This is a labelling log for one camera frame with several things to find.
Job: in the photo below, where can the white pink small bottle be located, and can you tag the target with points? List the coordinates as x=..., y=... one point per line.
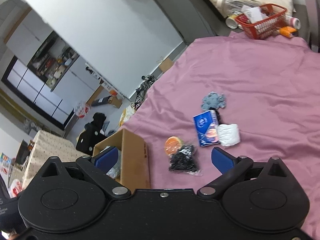
x=293, y=22

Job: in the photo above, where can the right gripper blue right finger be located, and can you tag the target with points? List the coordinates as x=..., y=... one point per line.
x=232, y=169

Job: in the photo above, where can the orange toy carrot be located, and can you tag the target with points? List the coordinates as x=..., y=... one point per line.
x=288, y=32

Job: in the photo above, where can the kitchen counter cabinet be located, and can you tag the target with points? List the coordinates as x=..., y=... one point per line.
x=48, y=75

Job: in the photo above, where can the white soft ball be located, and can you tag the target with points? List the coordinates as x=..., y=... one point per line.
x=229, y=134

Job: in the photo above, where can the brown cardboard box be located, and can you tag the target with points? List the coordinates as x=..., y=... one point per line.
x=134, y=171

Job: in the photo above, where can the black flat package on floor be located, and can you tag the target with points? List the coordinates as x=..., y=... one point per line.
x=101, y=101

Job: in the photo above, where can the clear plastic bottle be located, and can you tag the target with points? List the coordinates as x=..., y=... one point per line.
x=226, y=7

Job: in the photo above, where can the small cardboard box on floor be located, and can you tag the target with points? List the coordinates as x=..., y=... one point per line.
x=114, y=101

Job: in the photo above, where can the polka dot tablecloth table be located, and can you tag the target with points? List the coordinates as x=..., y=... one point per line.
x=46, y=145

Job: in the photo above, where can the red plastic basket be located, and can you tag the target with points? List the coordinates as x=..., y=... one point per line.
x=260, y=23

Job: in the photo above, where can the red white plastic bag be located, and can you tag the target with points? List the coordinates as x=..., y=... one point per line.
x=81, y=109

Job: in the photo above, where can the grey sneakers pair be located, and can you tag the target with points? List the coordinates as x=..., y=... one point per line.
x=141, y=91

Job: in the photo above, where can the pink bed sheet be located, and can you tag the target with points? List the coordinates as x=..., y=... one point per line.
x=272, y=93

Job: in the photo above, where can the black beads bag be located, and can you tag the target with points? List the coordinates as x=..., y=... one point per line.
x=183, y=161

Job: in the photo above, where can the grey door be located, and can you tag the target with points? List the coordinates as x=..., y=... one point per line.
x=191, y=18

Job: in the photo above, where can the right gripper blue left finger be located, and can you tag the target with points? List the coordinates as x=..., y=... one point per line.
x=95, y=170

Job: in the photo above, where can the black dotted bag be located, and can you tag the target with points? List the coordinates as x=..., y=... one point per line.
x=91, y=135

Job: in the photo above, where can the tape roll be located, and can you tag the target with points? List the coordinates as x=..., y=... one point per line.
x=231, y=22

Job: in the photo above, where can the orange burger plush toy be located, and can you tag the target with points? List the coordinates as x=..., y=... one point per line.
x=172, y=145

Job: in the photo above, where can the yellow white cloth pile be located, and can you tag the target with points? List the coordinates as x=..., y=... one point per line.
x=127, y=113

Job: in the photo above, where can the grey blue fuzzy cloth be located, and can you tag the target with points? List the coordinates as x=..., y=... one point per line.
x=213, y=100

